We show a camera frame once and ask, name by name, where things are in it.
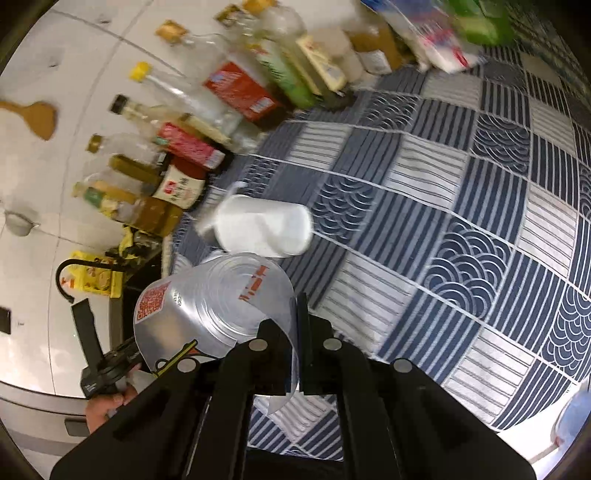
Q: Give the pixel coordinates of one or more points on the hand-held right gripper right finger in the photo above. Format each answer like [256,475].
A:
[318,369]

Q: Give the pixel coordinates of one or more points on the white plastic packet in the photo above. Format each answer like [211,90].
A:
[434,41]

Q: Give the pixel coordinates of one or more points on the amber jar white label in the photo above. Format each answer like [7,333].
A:
[376,50]

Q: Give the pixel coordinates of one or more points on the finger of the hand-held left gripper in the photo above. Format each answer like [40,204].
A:
[124,355]

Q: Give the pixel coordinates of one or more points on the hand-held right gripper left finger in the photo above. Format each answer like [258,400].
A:
[265,369]

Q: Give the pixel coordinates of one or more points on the black faucet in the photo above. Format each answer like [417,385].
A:
[81,261]

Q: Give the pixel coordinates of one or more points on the black sink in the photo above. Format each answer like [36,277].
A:
[122,314]

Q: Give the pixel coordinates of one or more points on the green packet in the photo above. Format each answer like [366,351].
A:
[482,21]

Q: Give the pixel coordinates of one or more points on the blue patchwork tablecloth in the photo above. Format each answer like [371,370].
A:
[415,184]

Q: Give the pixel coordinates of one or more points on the yellow dish soap bottle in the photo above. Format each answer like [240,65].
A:
[94,279]

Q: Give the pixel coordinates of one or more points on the clear bottle large red label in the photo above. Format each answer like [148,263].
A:
[240,87]

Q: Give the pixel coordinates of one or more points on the black wall socket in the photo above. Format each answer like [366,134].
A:
[4,321]

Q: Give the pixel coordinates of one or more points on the yellow cloth dark trim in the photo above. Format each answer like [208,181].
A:
[127,242]

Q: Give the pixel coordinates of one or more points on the pale yellow label bottle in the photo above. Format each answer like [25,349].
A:
[318,57]

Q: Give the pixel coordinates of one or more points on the white paper cup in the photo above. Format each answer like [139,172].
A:
[263,226]

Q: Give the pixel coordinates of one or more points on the pale blue white item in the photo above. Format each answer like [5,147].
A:
[575,415]

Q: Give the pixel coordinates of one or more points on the clear bottle yellow cap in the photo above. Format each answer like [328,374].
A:
[184,99]

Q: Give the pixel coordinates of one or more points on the green label bottle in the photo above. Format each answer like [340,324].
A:
[281,69]

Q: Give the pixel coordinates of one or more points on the metal strainer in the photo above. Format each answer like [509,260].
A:
[21,226]

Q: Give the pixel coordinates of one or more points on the person's left hand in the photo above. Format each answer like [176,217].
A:
[99,410]

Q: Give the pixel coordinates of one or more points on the black cap bottle pink label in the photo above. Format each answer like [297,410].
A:
[189,145]

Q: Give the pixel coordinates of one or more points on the wooden spatula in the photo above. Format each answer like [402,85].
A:
[39,117]

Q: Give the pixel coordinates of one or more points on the clear plastic cup red print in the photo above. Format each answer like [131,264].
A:
[212,304]

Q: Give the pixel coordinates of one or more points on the dark bottle white red label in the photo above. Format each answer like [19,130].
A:
[178,187]

